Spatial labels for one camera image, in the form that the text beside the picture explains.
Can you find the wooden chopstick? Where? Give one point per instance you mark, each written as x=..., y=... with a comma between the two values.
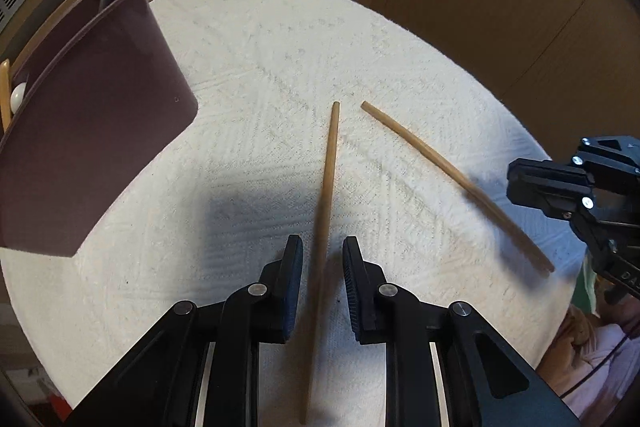
x=325, y=207
x=450, y=172

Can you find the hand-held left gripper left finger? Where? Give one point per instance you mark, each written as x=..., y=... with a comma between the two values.
x=293, y=297

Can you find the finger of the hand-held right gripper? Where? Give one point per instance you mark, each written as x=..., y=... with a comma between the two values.
x=545, y=184
x=610, y=149

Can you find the person's clothing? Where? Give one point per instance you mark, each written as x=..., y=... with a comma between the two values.
x=600, y=387

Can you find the wooden utensil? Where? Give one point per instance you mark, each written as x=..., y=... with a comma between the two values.
x=5, y=97

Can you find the maroon plastic utensil holder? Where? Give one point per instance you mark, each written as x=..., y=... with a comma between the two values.
x=90, y=122

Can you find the white towel mat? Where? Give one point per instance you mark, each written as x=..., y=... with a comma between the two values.
x=280, y=57

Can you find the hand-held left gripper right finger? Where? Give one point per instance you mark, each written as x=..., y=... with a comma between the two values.
x=352, y=297

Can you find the small white spoon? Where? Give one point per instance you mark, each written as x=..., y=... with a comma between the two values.
x=19, y=97

